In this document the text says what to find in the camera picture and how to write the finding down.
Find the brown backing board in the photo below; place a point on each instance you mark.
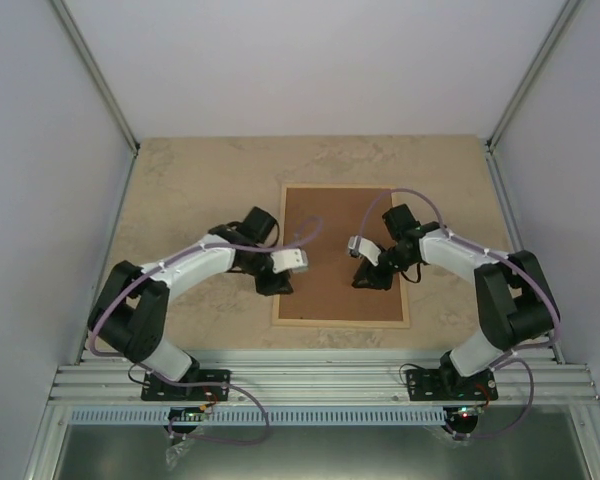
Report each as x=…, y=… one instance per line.
x=330, y=225

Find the right side aluminium rail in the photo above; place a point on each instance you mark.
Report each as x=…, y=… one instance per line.
x=527, y=260

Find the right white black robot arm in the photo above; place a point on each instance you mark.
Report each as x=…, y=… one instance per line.
x=514, y=301

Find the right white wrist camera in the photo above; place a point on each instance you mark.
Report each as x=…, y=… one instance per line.
x=360, y=247

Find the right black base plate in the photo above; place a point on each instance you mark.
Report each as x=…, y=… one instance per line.
x=430, y=385

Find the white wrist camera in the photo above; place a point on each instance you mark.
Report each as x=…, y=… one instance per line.
x=289, y=260
x=360, y=247

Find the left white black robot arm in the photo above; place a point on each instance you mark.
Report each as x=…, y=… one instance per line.
x=130, y=312

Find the right aluminium corner post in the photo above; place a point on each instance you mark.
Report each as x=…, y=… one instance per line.
x=548, y=45

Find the control board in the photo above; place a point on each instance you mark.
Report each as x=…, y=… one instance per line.
x=463, y=412
x=190, y=414

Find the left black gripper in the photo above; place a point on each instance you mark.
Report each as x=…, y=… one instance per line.
x=272, y=286

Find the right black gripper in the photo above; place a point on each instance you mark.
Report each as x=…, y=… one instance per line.
x=367, y=271

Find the grey slotted cable duct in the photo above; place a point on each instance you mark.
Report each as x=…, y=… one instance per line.
x=242, y=416

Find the light wooden picture frame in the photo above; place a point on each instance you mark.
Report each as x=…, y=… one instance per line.
x=340, y=322

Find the aluminium rail bed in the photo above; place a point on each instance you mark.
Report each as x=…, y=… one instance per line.
x=290, y=377

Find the left control board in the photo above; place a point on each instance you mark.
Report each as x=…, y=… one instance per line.
x=190, y=414

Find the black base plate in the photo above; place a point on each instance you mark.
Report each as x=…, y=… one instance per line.
x=202, y=385
x=430, y=385

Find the right control board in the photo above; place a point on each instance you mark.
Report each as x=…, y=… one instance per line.
x=463, y=412

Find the left aluminium corner post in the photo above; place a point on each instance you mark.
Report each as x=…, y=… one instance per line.
x=84, y=53

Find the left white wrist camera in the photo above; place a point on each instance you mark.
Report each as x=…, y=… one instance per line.
x=289, y=260

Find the aluminium corner post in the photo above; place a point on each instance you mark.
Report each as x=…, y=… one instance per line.
x=548, y=45
x=84, y=53

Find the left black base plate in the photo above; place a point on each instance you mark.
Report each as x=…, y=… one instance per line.
x=202, y=385

